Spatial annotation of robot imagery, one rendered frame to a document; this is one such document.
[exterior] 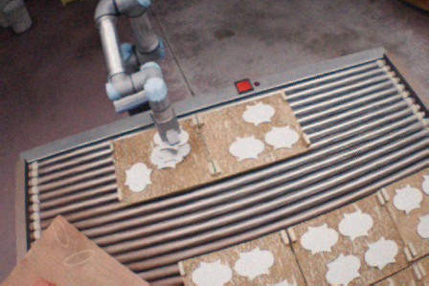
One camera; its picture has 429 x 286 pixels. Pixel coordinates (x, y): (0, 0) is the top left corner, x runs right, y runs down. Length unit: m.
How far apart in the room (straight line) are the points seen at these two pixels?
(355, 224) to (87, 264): 1.01
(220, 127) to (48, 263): 0.97
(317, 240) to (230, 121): 0.68
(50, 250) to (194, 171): 0.70
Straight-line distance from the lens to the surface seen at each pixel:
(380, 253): 1.52
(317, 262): 1.47
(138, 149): 1.80
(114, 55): 1.57
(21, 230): 1.82
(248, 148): 1.70
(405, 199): 1.65
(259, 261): 1.46
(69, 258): 1.53
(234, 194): 1.62
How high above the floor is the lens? 2.32
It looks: 50 degrees down
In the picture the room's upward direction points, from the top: 11 degrees counter-clockwise
